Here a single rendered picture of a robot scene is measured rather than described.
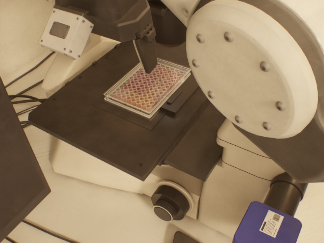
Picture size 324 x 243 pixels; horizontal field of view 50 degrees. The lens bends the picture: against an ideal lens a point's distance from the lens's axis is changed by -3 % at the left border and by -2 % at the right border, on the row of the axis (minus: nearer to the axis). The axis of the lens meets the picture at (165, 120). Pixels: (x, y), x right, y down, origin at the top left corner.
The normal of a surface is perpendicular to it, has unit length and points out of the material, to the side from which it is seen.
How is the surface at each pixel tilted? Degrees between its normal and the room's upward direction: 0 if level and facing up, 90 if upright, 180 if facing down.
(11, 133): 86
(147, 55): 90
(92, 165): 49
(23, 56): 90
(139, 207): 0
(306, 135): 102
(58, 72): 30
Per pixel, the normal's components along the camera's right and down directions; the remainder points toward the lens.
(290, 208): 0.56, -0.32
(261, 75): -0.73, 0.60
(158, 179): -0.42, 0.04
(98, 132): -0.01, -0.73
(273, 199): -0.39, -0.81
